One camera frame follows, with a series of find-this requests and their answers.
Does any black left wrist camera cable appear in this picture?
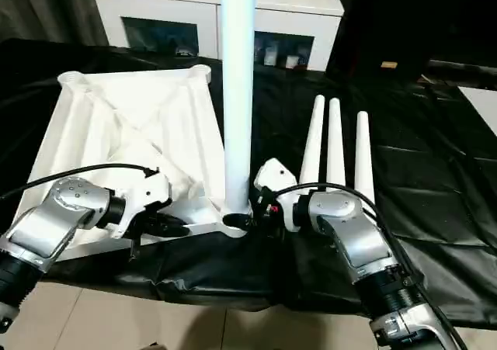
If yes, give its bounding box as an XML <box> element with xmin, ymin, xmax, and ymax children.
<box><xmin>0</xmin><ymin>163</ymin><xmax>161</xmax><ymax>202</ymax></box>

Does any white plastic table leg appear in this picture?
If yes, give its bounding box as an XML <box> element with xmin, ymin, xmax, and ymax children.
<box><xmin>218</xmin><ymin>0</ymin><xmax>258</xmax><ymax>216</ymax></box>
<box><xmin>298</xmin><ymin>95</ymin><xmax>326</xmax><ymax>185</ymax></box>
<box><xmin>353</xmin><ymin>111</ymin><xmax>377</xmax><ymax>204</ymax></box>
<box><xmin>325</xmin><ymin>98</ymin><xmax>348</xmax><ymax>187</ymax></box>

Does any white cabinet with glass doors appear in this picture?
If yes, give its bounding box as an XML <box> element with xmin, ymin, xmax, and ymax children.
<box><xmin>91</xmin><ymin>0</ymin><xmax>345</xmax><ymax>71</ymax></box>

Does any white plastic table top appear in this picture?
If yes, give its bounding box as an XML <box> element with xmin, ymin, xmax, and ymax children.
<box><xmin>15</xmin><ymin>64</ymin><xmax>254</xmax><ymax>264</ymax></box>

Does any black mat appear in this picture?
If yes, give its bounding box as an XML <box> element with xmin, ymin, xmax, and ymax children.
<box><xmin>0</xmin><ymin>37</ymin><xmax>497</xmax><ymax>321</ymax></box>

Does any grey curtain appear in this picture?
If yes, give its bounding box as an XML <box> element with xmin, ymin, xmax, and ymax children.
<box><xmin>0</xmin><ymin>0</ymin><xmax>109</xmax><ymax>49</ymax></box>

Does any white flat board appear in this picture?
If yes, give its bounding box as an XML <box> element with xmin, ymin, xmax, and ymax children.
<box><xmin>457</xmin><ymin>85</ymin><xmax>497</xmax><ymax>133</ymax></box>

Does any black cabinet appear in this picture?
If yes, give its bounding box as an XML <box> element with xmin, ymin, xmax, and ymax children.
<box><xmin>325</xmin><ymin>0</ymin><xmax>497</xmax><ymax>80</ymax></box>

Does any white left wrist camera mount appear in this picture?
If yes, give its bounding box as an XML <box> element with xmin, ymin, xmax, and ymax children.
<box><xmin>104</xmin><ymin>167</ymin><xmax>172</xmax><ymax>241</ymax></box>

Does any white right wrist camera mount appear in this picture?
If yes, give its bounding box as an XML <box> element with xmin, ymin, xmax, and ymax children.
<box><xmin>254</xmin><ymin>158</ymin><xmax>299</xmax><ymax>234</ymax></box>

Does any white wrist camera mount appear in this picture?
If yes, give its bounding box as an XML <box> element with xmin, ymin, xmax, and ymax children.
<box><xmin>104</xmin><ymin>167</ymin><xmax>172</xmax><ymax>241</ymax></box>
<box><xmin>254</xmin><ymin>158</ymin><xmax>299</xmax><ymax>234</ymax></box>

